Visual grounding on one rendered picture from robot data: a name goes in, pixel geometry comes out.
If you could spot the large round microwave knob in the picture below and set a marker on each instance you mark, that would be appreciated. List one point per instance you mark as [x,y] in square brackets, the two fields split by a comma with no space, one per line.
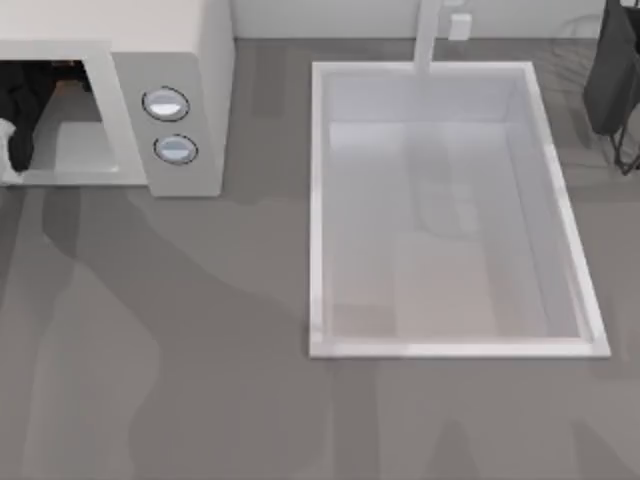
[165,104]

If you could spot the pale microwave oven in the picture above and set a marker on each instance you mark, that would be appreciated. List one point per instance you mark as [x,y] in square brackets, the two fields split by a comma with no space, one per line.
[175,30]

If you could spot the tall white tap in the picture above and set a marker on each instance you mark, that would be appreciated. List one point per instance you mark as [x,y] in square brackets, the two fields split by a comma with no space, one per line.
[427,35]

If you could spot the small round microwave knob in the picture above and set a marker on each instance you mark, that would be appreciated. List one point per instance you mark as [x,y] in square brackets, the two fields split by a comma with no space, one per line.
[175,149]

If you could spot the white sink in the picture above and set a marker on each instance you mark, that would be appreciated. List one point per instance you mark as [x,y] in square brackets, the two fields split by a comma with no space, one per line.
[450,345]

